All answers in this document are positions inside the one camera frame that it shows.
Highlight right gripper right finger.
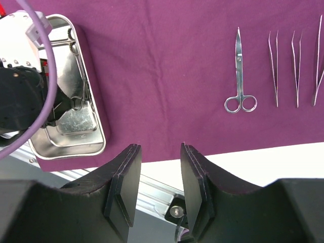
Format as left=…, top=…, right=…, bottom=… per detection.
left=180, top=143, right=261, bottom=242

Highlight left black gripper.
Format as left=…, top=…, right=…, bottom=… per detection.
left=0, top=65, right=74, bottom=135

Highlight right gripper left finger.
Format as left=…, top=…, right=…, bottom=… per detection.
left=60, top=144, right=142, bottom=242

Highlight steel instrument tray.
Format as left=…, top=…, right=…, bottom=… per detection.
left=29, top=14, right=106, bottom=160

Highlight purple surgical cloth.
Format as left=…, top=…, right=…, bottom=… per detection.
left=35, top=1, right=323, bottom=171

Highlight steel forceps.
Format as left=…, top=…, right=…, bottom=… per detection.
left=268, top=31, right=278, bottom=108
left=312, top=14, right=323, bottom=106
left=291, top=31, right=302, bottom=108

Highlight front aluminium rail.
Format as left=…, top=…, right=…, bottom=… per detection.
left=0, top=134, right=185, bottom=223

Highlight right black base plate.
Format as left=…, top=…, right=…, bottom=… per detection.
left=164, top=194, right=186, bottom=224

